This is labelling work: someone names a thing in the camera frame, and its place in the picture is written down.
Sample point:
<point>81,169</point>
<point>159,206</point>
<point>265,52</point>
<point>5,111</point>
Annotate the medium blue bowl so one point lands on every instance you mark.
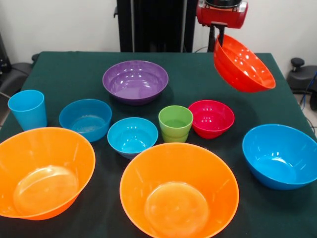
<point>84,119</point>

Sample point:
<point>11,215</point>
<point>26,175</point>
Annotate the blue cup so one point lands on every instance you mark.
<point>29,111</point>

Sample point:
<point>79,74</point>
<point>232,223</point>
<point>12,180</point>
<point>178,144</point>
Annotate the large blue bowl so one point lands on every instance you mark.
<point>280,156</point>

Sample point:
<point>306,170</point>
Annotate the black office chair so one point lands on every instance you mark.
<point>299,79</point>
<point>15,74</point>

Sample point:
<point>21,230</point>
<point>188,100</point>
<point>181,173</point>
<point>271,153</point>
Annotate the large orange bowl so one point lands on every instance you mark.
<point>44,168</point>
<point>178,193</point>

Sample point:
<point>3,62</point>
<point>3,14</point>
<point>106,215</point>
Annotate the pink bowl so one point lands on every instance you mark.
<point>210,119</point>

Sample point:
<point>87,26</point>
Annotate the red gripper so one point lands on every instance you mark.
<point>223,16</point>

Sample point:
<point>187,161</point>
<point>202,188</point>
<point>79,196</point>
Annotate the green cup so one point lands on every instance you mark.
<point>176,121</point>

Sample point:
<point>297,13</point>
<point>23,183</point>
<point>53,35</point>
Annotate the small light blue bowl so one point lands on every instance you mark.
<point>131,136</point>

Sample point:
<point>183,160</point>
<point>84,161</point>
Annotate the dark green tablecloth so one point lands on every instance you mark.
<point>59,79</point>

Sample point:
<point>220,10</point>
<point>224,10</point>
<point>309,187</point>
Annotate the red-orange bowl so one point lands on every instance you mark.
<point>245,67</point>

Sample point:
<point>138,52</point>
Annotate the purple bowl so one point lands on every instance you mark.
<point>133,82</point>

